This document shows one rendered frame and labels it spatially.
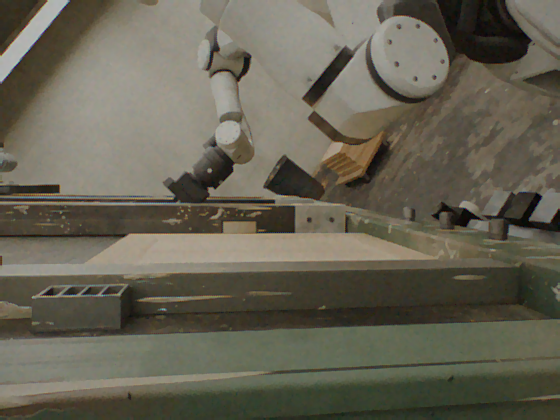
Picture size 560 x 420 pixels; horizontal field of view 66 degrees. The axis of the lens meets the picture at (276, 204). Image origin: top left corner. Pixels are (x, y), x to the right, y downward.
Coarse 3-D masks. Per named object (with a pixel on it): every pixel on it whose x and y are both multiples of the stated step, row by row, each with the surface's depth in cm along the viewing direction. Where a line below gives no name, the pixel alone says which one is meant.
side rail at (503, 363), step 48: (144, 336) 21; (192, 336) 21; (240, 336) 21; (288, 336) 21; (336, 336) 21; (384, 336) 21; (432, 336) 22; (480, 336) 22; (528, 336) 22; (0, 384) 16; (48, 384) 16; (96, 384) 16; (144, 384) 16; (192, 384) 16; (240, 384) 17; (288, 384) 17; (336, 384) 17; (384, 384) 17; (432, 384) 18; (480, 384) 18; (528, 384) 18
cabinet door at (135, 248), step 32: (96, 256) 60; (128, 256) 60; (160, 256) 62; (192, 256) 63; (224, 256) 63; (256, 256) 63; (288, 256) 64; (320, 256) 64; (352, 256) 65; (384, 256) 65; (416, 256) 64
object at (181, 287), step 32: (0, 288) 38; (32, 288) 39; (160, 288) 40; (192, 288) 41; (224, 288) 41; (256, 288) 42; (288, 288) 42; (320, 288) 43; (352, 288) 43; (384, 288) 44; (416, 288) 44; (448, 288) 45; (480, 288) 45; (512, 288) 46
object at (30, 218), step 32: (0, 224) 93; (32, 224) 94; (64, 224) 95; (96, 224) 96; (128, 224) 97; (160, 224) 98; (192, 224) 99; (256, 224) 103; (288, 224) 102; (320, 224) 103
